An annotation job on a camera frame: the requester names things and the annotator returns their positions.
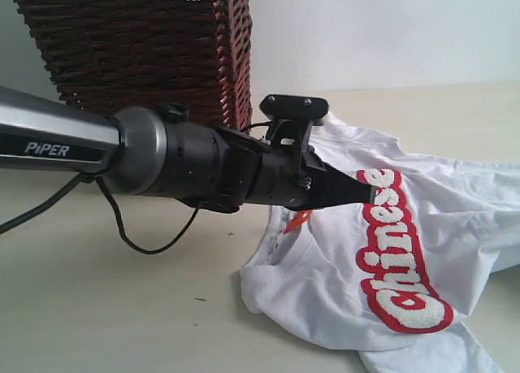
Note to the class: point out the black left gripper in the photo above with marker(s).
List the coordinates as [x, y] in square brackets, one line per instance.
[318, 185]

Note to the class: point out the white t-shirt red lettering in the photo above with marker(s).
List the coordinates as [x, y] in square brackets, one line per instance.
[394, 280]

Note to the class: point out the brown wicker basket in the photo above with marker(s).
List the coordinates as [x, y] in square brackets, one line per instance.
[104, 55]

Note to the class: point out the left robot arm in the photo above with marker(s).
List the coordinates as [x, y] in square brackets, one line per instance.
[160, 153]

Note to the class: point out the orange clothing tag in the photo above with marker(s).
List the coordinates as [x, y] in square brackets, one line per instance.
[297, 220]

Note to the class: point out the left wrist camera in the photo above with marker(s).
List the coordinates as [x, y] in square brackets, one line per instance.
[293, 117]

